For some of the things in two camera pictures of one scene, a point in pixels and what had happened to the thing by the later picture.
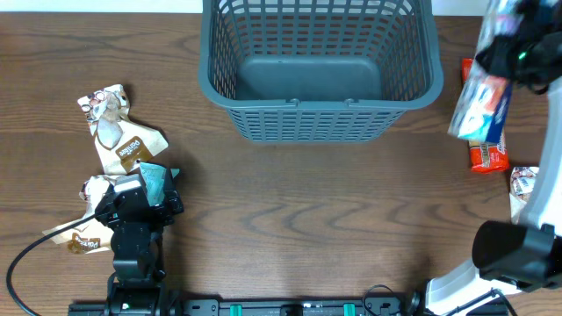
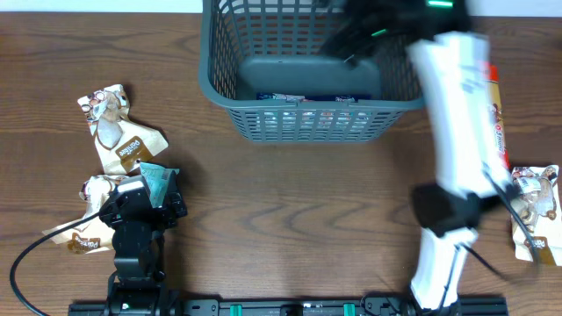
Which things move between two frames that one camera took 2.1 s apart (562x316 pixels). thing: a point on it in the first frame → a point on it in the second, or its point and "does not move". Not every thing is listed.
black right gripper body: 516,58 → 383,25
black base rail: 286,307 does not move
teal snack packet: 154,177 does not move
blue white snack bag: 481,111 → 313,120
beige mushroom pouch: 122,143 does not move
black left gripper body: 162,214 does not move
